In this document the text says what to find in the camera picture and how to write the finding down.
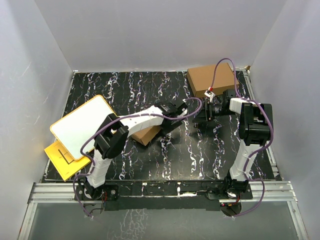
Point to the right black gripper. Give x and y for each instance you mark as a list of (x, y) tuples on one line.
[(206, 115)]

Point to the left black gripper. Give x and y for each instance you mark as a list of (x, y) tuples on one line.
[(167, 128)]

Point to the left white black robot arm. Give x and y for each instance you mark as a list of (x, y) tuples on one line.
[(110, 139)]

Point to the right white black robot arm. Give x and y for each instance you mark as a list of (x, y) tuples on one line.
[(255, 131)]

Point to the white board yellow rim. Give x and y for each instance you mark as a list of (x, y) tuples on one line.
[(74, 129)]

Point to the yellow flat board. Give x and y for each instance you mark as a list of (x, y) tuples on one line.
[(63, 162)]

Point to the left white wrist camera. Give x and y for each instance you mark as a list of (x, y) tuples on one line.
[(181, 108)]

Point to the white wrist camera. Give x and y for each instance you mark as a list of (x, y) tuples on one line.
[(181, 108), (210, 95)]

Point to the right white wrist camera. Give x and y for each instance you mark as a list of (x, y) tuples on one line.
[(210, 95)]

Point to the aluminium frame rail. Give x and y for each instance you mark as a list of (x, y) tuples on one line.
[(162, 210)]

